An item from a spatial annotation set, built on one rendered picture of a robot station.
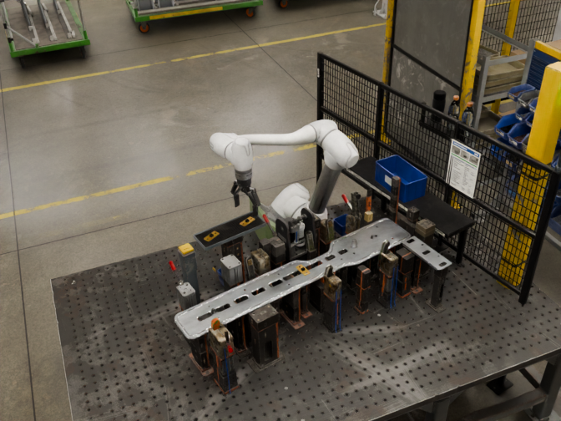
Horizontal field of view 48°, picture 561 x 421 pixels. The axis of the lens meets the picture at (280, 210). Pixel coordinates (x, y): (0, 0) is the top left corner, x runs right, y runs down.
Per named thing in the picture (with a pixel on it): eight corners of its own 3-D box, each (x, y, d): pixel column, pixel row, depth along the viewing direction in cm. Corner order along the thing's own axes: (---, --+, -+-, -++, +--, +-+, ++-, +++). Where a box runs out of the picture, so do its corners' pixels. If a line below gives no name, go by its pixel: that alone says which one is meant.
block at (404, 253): (401, 301, 349) (405, 261, 332) (387, 289, 356) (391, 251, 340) (413, 293, 353) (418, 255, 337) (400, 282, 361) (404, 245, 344)
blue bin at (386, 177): (403, 203, 368) (405, 185, 360) (373, 179, 390) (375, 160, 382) (426, 195, 374) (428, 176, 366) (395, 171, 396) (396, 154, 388)
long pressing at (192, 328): (191, 345, 288) (191, 342, 287) (170, 317, 303) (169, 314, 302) (413, 236, 348) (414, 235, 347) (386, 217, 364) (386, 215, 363)
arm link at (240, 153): (258, 166, 315) (241, 157, 323) (256, 139, 306) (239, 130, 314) (241, 174, 309) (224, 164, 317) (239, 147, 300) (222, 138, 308)
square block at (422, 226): (419, 278, 363) (426, 229, 342) (409, 271, 368) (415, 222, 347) (429, 273, 366) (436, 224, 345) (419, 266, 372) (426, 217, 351)
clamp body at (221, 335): (224, 399, 298) (219, 347, 277) (210, 378, 308) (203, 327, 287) (244, 388, 303) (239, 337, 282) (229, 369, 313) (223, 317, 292)
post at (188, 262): (192, 319, 341) (183, 257, 316) (186, 311, 346) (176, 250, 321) (204, 313, 344) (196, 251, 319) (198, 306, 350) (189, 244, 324)
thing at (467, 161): (473, 200, 348) (482, 153, 330) (443, 183, 363) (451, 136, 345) (476, 200, 348) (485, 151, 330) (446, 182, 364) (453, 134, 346)
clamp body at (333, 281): (331, 337, 328) (333, 287, 308) (317, 322, 337) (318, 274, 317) (345, 329, 332) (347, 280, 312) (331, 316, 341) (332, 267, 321)
